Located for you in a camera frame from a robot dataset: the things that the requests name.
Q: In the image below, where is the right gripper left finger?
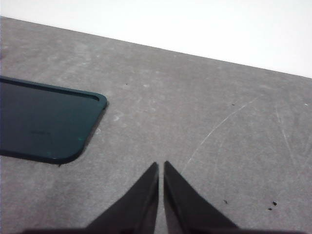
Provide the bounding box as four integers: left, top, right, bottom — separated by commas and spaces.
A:
82, 161, 159, 234

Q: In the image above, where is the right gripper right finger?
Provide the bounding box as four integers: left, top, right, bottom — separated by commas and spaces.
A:
163, 160, 241, 234

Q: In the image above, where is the dark rectangular tray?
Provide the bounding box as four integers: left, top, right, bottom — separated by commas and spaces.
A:
0, 76, 108, 164

